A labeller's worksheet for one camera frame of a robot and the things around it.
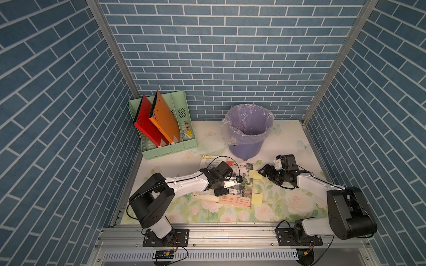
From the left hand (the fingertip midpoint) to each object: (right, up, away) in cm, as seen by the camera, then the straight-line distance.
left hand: (229, 186), depth 87 cm
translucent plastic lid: (-11, +20, +20) cm, 31 cm away
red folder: (-44, +35, -5) cm, 56 cm away
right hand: (+20, +6, +4) cm, 21 cm away
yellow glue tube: (-28, +32, +28) cm, 51 cm away
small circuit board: (-29, -25, -16) cm, 42 cm away
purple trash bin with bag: (+11, +32, +13) cm, 36 cm away
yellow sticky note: (+14, -5, -3) cm, 16 cm away
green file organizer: (-32, +47, +18) cm, 60 cm away
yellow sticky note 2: (+15, +5, +7) cm, 17 cm away
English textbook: (+6, -4, -1) cm, 7 cm away
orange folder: (-41, +39, +16) cm, 59 cm away
